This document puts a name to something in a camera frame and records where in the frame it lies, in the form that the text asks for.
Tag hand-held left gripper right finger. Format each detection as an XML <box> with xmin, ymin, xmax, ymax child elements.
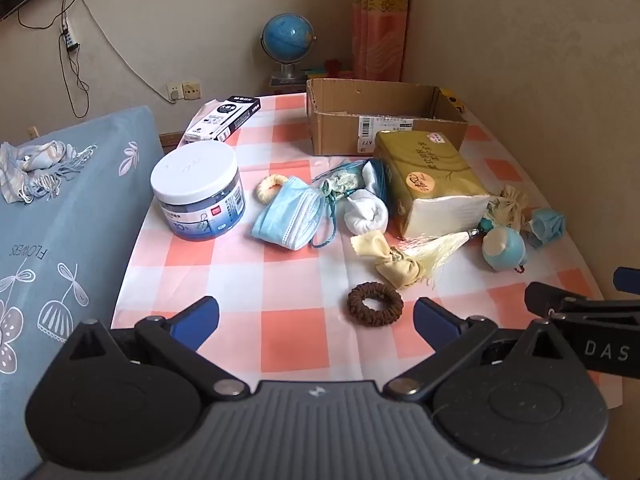
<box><xmin>384</xmin><ymin>297</ymin><xmax>577</xmax><ymax>403</ymax></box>

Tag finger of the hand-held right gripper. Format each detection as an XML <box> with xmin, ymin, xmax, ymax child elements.
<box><xmin>614</xmin><ymin>267</ymin><xmax>640</xmax><ymax>293</ymax></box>
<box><xmin>525</xmin><ymin>282</ymin><xmax>640</xmax><ymax>319</ymax></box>

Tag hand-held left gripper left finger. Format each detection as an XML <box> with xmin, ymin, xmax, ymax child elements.
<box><xmin>65</xmin><ymin>296</ymin><xmax>251</xmax><ymax>403</ymax></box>

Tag light blue plush toy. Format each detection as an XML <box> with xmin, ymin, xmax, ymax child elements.
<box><xmin>481</xmin><ymin>226</ymin><xmax>528</xmax><ymax>273</ymax></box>

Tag cream tassel with teal bead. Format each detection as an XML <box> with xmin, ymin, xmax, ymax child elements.
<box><xmin>392</xmin><ymin>215</ymin><xmax>496</xmax><ymax>292</ymax></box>

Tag brown hair scrunchie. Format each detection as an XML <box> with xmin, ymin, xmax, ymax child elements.
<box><xmin>347</xmin><ymin>282</ymin><xmax>404</xmax><ymax>328</ymax></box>

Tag beige drawstring pouch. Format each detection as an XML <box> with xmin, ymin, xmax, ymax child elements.
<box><xmin>487</xmin><ymin>185</ymin><xmax>531</xmax><ymax>233</ymax></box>

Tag white socks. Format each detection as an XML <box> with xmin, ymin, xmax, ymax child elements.
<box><xmin>342</xmin><ymin>159</ymin><xmax>390</xmax><ymax>235</ymax></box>

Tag light blue face mask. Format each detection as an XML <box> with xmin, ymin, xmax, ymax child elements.
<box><xmin>249</xmin><ymin>176</ymin><xmax>328</xmax><ymax>252</ymax></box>

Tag cream hair ring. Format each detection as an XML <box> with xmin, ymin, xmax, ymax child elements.
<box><xmin>256</xmin><ymin>174</ymin><xmax>290</xmax><ymax>205</ymax></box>

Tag teal embroidered sachet with cord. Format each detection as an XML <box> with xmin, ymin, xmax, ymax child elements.
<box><xmin>311</xmin><ymin>157</ymin><xmax>391</xmax><ymax>250</ymax></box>

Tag brown cardboard box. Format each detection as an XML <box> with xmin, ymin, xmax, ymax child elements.
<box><xmin>306</xmin><ymin>78</ymin><xmax>469</xmax><ymax>157</ymax></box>

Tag blue floral sofa cover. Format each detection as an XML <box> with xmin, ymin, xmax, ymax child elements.
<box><xmin>0</xmin><ymin>105</ymin><xmax>168</xmax><ymax>480</ymax></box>

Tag gold tissue pack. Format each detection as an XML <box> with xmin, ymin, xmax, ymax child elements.
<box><xmin>372</xmin><ymin>130</ymin><xmax>492</xmax><ymax>242</ymax></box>

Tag plastic jar with white lid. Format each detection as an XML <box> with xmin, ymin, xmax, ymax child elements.
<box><xmin>150</xmin><ymin>141</ymin><xmax>247</xmax><ymax>242</ymax></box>

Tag black and white pen box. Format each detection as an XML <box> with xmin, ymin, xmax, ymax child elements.
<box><xmin>182</xmin><ymin>95</ymin><xmax>262</xmax><ymax>143</ymax></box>

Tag yellow toy car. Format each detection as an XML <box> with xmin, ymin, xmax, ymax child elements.
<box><xmin>439</xmin><ymin>87</ymin><xmax>466</xmax><ymax>112</ymax></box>

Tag blue white fringed scarf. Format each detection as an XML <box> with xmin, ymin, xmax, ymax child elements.
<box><xmin>0</xmin><ymin>140</ymin><xmax>98</xmax><ymax>205</ymax></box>

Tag beige partition board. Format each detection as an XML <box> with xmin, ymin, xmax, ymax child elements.
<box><xmin>404</xmin><ymin>0</ymin><xmax>640</xmax><ymax>301</ymax></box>

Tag rainbow pop toy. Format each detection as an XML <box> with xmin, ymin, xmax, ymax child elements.
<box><xmin>306</xmin><ymin>62</ymin><xmax>353</xmax><ymax>80</ymax></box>

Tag blue desk globe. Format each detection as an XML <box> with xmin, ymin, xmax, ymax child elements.
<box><xmin>260</xmin><ymin>12</ymin><xmax>318</xmax><ymax>81</ymax></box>

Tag pink patterned curtain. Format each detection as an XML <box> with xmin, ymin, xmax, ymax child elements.
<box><xmin>350</xmin><ymin>0</ymin><xmax>412</xmax><ymax>83</ymax></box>

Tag white power strip with cables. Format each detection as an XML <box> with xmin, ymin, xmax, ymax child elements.
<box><xmin>17</xmin><ymin>0</ymin><xmax>91</xmax><ymax>120</ymax></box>

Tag white cable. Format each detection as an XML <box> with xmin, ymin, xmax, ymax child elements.
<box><xmin>77</xmin><ymin>0</ymin><xmax>176</xmax><ymax>101</ymax></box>

